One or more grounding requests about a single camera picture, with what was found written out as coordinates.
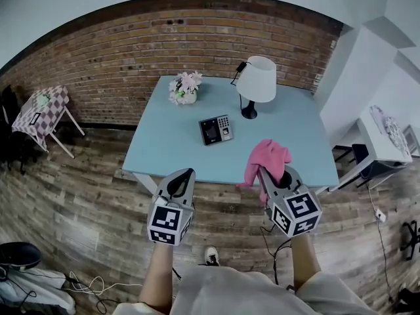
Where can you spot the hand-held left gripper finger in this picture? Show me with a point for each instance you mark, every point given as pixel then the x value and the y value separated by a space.
pixel 170 177
pixel 191 185

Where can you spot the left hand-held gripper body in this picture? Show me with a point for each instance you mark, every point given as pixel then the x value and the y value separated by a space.
pixel 165 220

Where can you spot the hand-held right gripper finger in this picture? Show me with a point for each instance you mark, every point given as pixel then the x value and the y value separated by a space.
pixel 294 175
pixel 268 180

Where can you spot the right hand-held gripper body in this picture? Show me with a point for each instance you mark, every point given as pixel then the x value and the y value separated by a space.
pixel 297 212

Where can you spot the pink cloth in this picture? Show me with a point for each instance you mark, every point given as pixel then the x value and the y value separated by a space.
pixel 267 157

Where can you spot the black grey keypad device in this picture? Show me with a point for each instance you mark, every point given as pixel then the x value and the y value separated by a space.
pixel 215 130

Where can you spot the person's right forearm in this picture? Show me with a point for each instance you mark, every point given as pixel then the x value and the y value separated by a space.
pixel 303 261

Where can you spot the person's left forearm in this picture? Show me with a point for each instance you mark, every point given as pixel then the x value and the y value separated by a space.
pixel 159 274

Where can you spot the small table with checkered cloth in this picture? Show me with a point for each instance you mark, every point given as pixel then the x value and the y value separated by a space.
pixel 42 117

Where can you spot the white table leg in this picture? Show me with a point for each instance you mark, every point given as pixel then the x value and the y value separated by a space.
pixel 146 184

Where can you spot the person's white shoe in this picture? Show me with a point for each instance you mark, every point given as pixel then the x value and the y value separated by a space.
pixel 211 256

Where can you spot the black stool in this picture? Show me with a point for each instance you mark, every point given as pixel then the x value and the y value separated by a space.
pixel 359 153

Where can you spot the white power strip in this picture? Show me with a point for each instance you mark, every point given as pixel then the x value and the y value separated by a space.
pixel 381 215

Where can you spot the white desk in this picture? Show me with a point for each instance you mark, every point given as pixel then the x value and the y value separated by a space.
pixel 377 143

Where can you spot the pink flowers in white pot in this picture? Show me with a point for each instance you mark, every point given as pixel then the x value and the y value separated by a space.
pixel 185 89

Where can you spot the white shade table lamp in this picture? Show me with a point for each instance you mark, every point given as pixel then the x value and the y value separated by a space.
pixel 257 79

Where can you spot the person's beige clothing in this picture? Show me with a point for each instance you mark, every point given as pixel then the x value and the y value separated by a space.
pixel 236 297

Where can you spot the patterned round plate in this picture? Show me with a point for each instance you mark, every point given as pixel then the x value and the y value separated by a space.
pixel 392 130

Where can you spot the black office chair base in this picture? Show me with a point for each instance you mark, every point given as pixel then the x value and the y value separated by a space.
pixel 411 238

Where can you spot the white bag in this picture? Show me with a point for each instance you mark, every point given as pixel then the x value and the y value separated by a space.
pixel 39 294

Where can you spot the white black card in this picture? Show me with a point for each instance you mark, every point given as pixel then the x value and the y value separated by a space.
pixel 35 118

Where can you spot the pale green object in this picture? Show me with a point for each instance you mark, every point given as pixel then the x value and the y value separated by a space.
pixel 42 99

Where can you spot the black chair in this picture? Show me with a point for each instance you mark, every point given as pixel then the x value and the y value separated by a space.
pixel 10 133

